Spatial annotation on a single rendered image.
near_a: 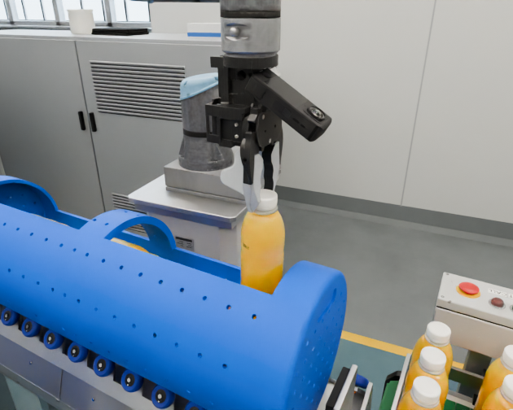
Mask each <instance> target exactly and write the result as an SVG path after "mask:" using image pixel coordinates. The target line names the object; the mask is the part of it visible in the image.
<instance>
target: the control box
mask: <svg viewBox="0 0 513 410"><path fill-rule="evenodd" d="M464 281H466V282H470V283H473V284H475V285H477V286H478V287H479V289H480V291H479V293H478V294H466V293H464V292H463V291H462V290H460V288H459V284H460V283H461V282H464ZM489 289H490V290H489ZM491 290H492V292H491ZM494 291H495V293H494ZM498 292H499V293H500V292H501V293H500V294H499V293H498ZM504 293H505V294H504ZM494 297H498V298H500V299H502V300H503V301H504V306H503V307H496V306H494V305H492V304H491V299H492V298H494ZM511 297H512V298H511ZM512 305H513V290H511V289H507V288H505V287H501V286H496V285H492V284H489V283H485V282H482V281H477V280H473V279H470V278H466V277H460V276H458V275H454V274H451V273H443V277H442V280H441V287H440V290H439V294H438V297H437V301H436V307H435V311H434V315H433V318H432V321H439V322H441V323H444V324H445V325H447V326H448V327H449V328H450V331H451V335H450V338H449V343H450V344H452V345H455V346H457V347H461V348H465V349H468V350H470V351H474V352H477V353H480V354H482V355H486V356H489V357H492V358H494V359H497V358H500V357H501V355H502V354H503V352H504V349H505V347H507V346H509V345H513V309H512Z"/></svg>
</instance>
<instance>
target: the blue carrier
mask: <svg viewBox="0 0 513 410"><path fill-rule="evenodd" d="M31 213H32V214H31ZM33 214H36V215H39V216H35V215H33ZM40 216H43V217H45V218H48V219H51V220H48V219H45V218H42V217H40ZM52 220H55V221H58V222H60V223H63V224H64V225H62V224H60V223H57V222H54V221H52ZM139 224H140V225H141V226H142V227H143V228H144V229H145V231H146V232H147V236H148V238H145V237H143V236H140V235H137V234H135V233H130V232H127V231H125V229H127V228H129V227H131V226H133V225H139ZM67 225H68V226H67ZM69 226H70V227H69ZM113 238H119V239H121V240H124V241H127V242H131V243H133V244H136V245H139V246H141V247H143V248H144V249H146V250H147V251H148V252H150V253H152V254H155V255H158V256H159V257H158V256H155V255H152V254H149V253H146V252H144V251H140V250H137V249H134V248H132V247H129V246H125V245H122V244H120V243H117V242H113V241H111V240H112V239H113ZM240 280H241V277H240V267H238V266H235V265H233V264H228V263H225V262H222V261H220V260H215V259H212V258H209V257H207V256H204V255H200V254H197V253H194V252H191V251H187V250H184V249H182V248H178V247H176V243H175V240H174V237H173V235H172V233H171V231H170V229H169V227H168V226H167V225H166V224H165V223H164V222H163V221H161V220H159V219H157V218H155V217H152V216H147V215H143V214H141V213H137V212H133V211H130V210H125V209H118V210H112V211H109V212H104V213H103V214H100V215H98V216H96V217H95V218H93V219H92V220H89V219H86V218H84V217H81V216H76V215H73V214H71V213H68V212H63V211H60V210H59V209H58V207H57V205H56V203H55V201H54V199H53V198H52V197H51V196H50V194H49V193H48V192H47V191H46V190H44V189H43V188H42V187H41V186H39V185H36V184H34V183H32V182H30V181H25V180H21V179H19V178H15V177H9V176H0V304H1V305H3V306H5V307H7V308H10V309H11V310H13V311H15V312H18V313H19V314H20V315H22V316H25V317H27V318H29V319H30V320H32V321H35V322H37V323H38V324H40V325H43V326H45V327H46V328H48V329H51V330H53V331H55V332H56V333H57V334H60V335H62V336H64V337H65V338H68V339H70V340H72V341H74V342H76V343H78V344H80V345H82V346H83V347H86V348H88V349H90V350H92V351H93V352H95V353H97V354H99V355H101V356H103V357H105V358H107V359H109V360H111V361H113V362H115V363H117V364H119V365H121V366H123V367H125V368H127V369H129V370H130V371H132V372H134V373H136V374H138V375H140V376H142V377H145V378H146V379H148V380H150V381H152V382H154V383H156V384H158V385H160V386H163V387H164V388H166V389H167V390H170V391H172V392H173V393H175V394H177V395H180V396H181V397H183V398H185V399H188V400H190V401H191V402H193V403H196V404H198V405H199V406H201V407H203V408H205V409H207V410H317V409H318V405H319V404H320V402H321V399H322V396H323V394H324V391H325V389H326V387H327V383H328V380H329V377H330V375H331V370H332V368H333V364H334V362H335V357H336V354H337V351H338V347H339V344H340V338H341V334H342V329H343V325H344V317H345V311H346V303H347V285H346V280H345V277H344V274H343V273H342V272H341V271H339V270H337V269H334V268H329V267H326V266H323V265H320V264H315V263H312V262H309V261H306V260H302V261H300V262H298V263H296V264H295V265H293V266H292V267H291V268H290V269H289V270H288V271H287V273H286V274H285V275H284V277H283V278H282V280H281V281H280V282H279V284H278V286H277V287H276V289H275V291H274V293H273V294H267V293H265V292H262V291H259V290H255V289H253V288H250V287H247V286H243V285H240ZM161 282H163V283H162V284H161ZM183 290H184V291H183ZM182 291H183V292H182ZM229 307H231V308H230V310H228V308H229ZM254 316H256V319H255V320H253V317H254Z"/></svg>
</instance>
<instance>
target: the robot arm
mask: <svg viewBox="0 0 513 410"><path fill-rule="evenodd" d="M130 1H134V2H149V3H153V2H217V3H220V17H222V18H221V50H222V51H223V52H225V53H226V54H223V55H220V56H210V64H211V68H217V72H218V73H216V72H214V73H206V74H201V75H196V76H190V77H187V78H186V79H184V80H183V81H182V82H181V84H180V92H181V97H180V100H181V107H182V129H183V138H182V144H181V147H180V151H179V154H178V163H179V165H180V166H181V167H182V168H185V169H187V170H191V171H197V172H211V171H217V170H222V169H223V170H222V171H221V182H222V183H223V184H224V185H227V186H229V187H230V188H231V189H233V190H236V191H238V192H240V193H241V194H243V196H244V198H245V203H246V206H247V208H248V211H249V212H251V213H253V212H254V211H255V210H256V208H257V206H258V205H259V203H260V202H261V197H260V192H261V178H262V179H264V180H265V184H264V190H273V191H274V189H275V186H276V182H277V179H278V171H279V165H280V164H281V157H282V150H283V127H282V120H283V121H284V122H285V123H287V124H288V125H289V126H291V127H292V128H293V129H295V130H296V131H297V132H298V133H299V134H300V135H301V136H303V137H304V138H305V139H306V140H308V141H309V142H314V141H315V140H317V139H318V138H319V137H321V136H322V135H323V134H324V133H325V132H326V130H327V129H328V127H329V126H330V124H331V122H332V118H331V117H330V116H329V115H328V114H326V113H325V112H324V111H323V110H322V109H320V108H319V107H317V106H316V105H314V104H313V103H312V102H310V101H309V100H308V99H307V98H306V97H305V96H303V95H302V94H301V93H299V92H298V91H297V90H295V89H294V88H293V87H291V86H290V85H289V84H288V83H287V82H286V81H285V80H283V79H282V78H280V71H279V70H278V69H277V68H276V67H277V66H278V54H275V53H277V52H279V51H280V40H281V18H279V17H281V0H130ZM234 146H240V150H238V151H237V152H236V153H235V162H234V153H233V151H232V147H234ZM232 164H234V165H233V166H232V167H230V168H228V167H229V166H231V165H232ZM224 168H225V169H224Z"/></svg>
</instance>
